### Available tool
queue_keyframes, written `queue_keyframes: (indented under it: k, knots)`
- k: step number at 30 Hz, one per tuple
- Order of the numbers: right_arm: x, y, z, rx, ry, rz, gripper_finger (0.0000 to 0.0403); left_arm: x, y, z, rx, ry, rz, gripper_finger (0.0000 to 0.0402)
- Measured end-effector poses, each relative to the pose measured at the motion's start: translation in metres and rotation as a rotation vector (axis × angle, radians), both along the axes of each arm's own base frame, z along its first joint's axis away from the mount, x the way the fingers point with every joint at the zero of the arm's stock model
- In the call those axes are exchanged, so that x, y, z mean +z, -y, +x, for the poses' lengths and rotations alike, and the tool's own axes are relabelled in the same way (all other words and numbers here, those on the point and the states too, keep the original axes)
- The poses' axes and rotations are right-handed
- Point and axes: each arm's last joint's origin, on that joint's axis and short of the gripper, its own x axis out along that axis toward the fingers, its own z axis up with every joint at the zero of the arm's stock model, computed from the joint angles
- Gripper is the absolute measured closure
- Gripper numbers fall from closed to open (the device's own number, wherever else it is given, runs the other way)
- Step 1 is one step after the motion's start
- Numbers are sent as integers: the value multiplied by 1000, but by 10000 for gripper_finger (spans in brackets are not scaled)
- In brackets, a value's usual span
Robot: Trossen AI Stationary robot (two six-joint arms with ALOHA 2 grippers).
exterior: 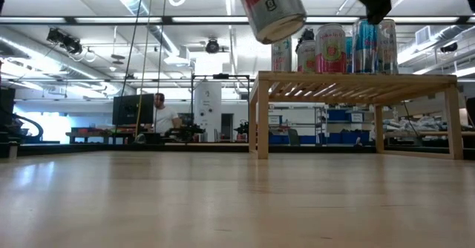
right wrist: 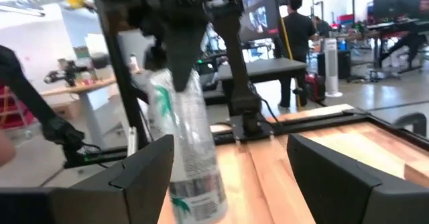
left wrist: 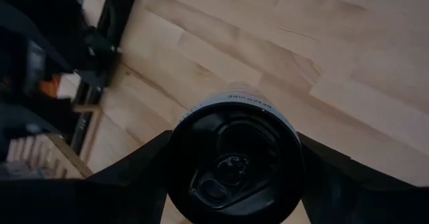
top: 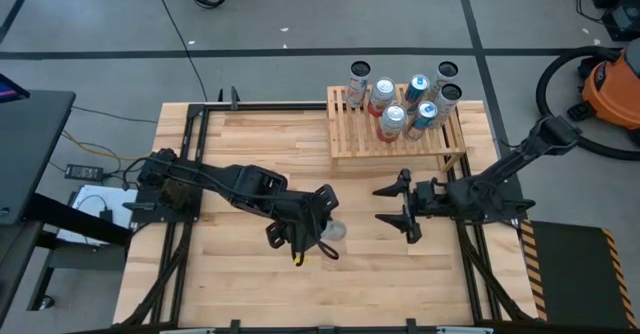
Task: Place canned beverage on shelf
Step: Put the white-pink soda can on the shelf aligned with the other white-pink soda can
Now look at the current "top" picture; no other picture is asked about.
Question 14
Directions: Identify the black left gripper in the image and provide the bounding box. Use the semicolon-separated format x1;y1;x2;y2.
264;183;340;255

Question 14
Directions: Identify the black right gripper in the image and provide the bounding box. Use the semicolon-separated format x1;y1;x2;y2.
372;168;451;245

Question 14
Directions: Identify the tall silver black-top can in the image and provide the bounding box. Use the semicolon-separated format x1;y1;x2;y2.
428;60;460;100
321;218;348;243

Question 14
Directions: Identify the pink Spindrift can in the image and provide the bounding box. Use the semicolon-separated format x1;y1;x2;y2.
367;76;397;118
376;102;409;144

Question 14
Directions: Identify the silver blue-tab energy can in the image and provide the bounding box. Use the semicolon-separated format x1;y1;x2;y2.
403;100;439;142

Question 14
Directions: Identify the Celsius Tropical Vibe can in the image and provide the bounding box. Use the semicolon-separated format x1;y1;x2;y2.
432;82;464;129

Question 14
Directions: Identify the teal blue-tab energy can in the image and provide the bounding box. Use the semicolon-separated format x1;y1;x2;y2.
402;73;431;114

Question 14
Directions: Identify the Celsius Peach Vibe can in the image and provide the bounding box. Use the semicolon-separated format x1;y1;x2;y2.
344;60;373;109

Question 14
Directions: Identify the wooden slatted shelf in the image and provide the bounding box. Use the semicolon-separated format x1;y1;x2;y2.
325;84;467;174

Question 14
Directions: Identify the orange shop vacuum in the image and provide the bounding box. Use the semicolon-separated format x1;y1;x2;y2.
567;38;640;145
534;45;640;163

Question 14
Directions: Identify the black hazard-striped floor mat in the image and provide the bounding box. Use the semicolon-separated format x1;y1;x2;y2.
519;219;640;331

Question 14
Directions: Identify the white flat box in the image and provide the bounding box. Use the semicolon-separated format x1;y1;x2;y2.
57;183;139;248

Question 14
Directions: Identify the black power adapter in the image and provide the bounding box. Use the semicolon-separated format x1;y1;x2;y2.
63;162;105;183

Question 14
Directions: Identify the black desk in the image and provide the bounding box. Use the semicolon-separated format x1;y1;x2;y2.
0;89;134;325

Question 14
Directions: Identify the black equipment case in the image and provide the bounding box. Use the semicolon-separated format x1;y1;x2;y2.
574;0;640;43

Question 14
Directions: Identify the blue screen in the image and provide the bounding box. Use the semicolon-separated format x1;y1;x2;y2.
0;72;30;104

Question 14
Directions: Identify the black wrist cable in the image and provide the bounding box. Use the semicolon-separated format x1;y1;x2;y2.
314;241;341;261

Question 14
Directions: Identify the black metal table frame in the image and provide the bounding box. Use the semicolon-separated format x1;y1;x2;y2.
113;101;539;334

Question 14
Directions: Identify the long black floor cable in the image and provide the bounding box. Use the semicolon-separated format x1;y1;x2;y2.
149;0;209;103

